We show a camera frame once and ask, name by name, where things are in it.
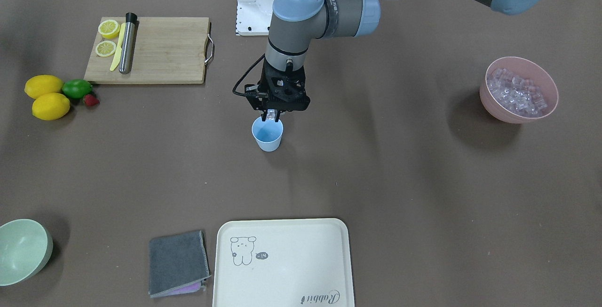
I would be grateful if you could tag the light blue plastic cup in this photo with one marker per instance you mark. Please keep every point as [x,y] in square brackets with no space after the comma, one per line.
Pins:
[268,133]

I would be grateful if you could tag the yellow plastic knife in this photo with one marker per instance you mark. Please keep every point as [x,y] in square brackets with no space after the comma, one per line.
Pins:
[118,52]

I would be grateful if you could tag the pink bowl of ice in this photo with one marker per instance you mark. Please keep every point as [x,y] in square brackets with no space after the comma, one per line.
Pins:
[517,91]

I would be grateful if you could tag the yellow lemon near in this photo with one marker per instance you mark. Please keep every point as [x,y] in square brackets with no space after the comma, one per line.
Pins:
[51,106]

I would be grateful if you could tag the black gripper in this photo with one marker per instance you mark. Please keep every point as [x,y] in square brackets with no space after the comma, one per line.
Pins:
[272,115]

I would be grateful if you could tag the steel muddler rod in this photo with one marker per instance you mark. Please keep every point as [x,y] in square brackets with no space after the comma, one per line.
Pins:
[126,58]

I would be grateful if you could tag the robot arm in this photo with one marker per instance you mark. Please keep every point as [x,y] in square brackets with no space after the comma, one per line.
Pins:
[294,23]

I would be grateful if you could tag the lemon slice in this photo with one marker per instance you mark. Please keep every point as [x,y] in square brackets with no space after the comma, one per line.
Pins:
[109,29]
[105,48]

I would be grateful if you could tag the pale green bowl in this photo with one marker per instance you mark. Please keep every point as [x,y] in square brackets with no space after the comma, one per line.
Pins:
[25,248]

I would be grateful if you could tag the grey folded cloth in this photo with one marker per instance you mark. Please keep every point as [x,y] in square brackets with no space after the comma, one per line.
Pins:
[178,264]

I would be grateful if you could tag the yellow lemon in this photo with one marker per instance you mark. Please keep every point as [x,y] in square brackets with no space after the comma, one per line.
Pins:
[51,106]
[42,84]

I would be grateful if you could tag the cream rabbit tray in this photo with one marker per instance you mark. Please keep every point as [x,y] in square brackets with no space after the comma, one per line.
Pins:
[283,263]

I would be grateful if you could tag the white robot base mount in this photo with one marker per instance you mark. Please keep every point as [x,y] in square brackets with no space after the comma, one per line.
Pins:
[251,11]

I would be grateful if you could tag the yellow lemon far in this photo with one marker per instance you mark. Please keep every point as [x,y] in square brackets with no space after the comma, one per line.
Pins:
[42,84]

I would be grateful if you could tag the lemon slice lower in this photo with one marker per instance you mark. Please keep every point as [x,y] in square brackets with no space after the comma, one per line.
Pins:
[105,48]

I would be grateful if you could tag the green lime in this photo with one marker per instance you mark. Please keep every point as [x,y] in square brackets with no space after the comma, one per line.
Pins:
[77,88]

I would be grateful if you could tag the lemon slice upper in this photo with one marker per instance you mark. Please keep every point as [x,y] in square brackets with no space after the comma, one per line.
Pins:
[109,29]

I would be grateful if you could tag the red strawberry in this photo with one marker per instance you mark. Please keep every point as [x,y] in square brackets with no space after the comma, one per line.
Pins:
[90,100]

